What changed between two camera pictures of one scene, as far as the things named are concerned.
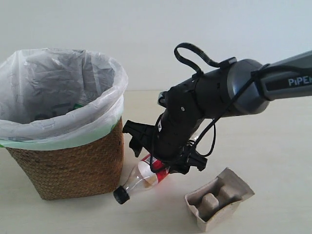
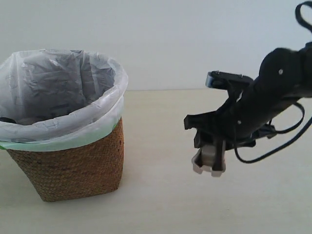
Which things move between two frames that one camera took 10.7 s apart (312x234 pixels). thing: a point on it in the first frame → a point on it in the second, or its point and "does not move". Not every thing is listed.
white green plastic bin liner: x=51 y=98 does not move
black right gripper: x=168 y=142 → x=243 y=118
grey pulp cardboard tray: x=218 y=200 → x=202 y=161
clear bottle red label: x=144 y=177 → x=8 y=120
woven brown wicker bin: x=87 y=171 does not move
